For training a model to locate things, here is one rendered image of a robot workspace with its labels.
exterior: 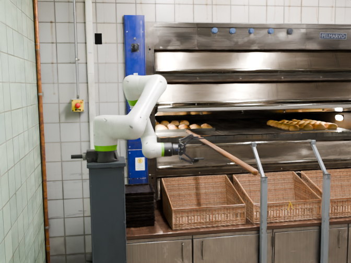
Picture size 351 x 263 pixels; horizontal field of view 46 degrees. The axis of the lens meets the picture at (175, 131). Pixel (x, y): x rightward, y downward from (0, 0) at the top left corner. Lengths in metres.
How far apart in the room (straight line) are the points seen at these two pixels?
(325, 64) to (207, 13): 1.10
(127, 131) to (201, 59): 1.42
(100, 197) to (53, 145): 1.19
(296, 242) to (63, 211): 1.81
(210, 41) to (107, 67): 0.86
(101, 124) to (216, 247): 1.35
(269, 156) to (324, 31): 1.16
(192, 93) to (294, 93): 0.88
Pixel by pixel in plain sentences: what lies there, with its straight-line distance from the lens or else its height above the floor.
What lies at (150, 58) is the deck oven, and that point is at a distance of 3.32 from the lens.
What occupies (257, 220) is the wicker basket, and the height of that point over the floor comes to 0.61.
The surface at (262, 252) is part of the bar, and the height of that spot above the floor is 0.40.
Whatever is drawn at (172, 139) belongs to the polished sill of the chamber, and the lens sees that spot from 3.36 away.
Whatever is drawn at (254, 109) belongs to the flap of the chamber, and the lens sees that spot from 3.36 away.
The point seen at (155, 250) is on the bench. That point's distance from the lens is 3.00.
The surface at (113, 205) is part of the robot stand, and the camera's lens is 2.26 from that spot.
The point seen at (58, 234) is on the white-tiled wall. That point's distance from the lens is 3.52.
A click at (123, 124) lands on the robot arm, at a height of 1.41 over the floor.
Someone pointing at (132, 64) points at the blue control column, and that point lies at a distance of 3.27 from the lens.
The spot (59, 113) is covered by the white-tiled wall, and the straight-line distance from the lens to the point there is 3.32.
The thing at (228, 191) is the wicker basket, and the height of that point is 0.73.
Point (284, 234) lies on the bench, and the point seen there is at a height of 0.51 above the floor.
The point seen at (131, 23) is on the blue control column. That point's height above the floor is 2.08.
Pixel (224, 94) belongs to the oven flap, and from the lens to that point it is 3.43.
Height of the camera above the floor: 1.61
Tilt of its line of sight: 7 degrees down
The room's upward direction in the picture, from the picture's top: 1 degrees counter-clockwise
